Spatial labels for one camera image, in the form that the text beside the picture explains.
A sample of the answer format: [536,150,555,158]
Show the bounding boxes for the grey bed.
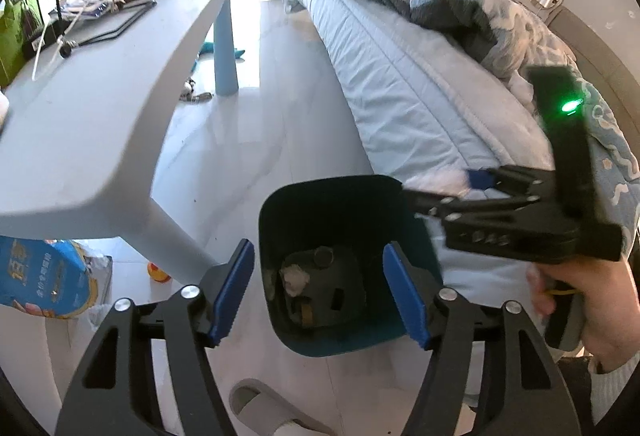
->
[279,0,640,328]

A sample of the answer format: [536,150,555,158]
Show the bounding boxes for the teal toy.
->
[192,41,246,68]

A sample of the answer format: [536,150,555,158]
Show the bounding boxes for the blue printed packaging bag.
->
[0,235,114,321]

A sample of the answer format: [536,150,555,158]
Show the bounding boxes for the black wire stand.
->
[47,0,159,52]

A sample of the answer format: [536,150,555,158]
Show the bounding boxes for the dark teal trash bin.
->
[257,173,447,358]

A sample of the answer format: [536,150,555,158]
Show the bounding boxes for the green handbag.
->
[0,0,44,88]

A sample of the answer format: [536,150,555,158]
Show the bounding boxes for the keys with keyring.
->
[179,78,212,105]

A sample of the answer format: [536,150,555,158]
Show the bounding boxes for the white cable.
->
[31,15,82,82]

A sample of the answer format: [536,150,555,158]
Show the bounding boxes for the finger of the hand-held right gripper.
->
[401,187,543,223]
[464,165,557,198]

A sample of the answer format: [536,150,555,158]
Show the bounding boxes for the grey low table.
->
[0,0,241,283]

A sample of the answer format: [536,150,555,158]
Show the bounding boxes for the beige slipper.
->
[228,378,337,436]

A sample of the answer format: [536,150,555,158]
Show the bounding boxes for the small orange ball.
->
[144,261,172,286]

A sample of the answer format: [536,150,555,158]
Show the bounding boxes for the person's right hand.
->
[529,256,640,373]

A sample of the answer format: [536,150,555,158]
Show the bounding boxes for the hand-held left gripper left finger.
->
[54,237,257,436]

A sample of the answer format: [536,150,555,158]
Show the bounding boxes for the clear plastic packet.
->
[63,0,112,22]

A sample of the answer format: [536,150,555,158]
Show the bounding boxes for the white tissue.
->
[278,265,309,300]
[401,167,474,197]

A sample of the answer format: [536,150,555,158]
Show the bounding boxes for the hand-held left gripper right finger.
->
[381,240,583,436]

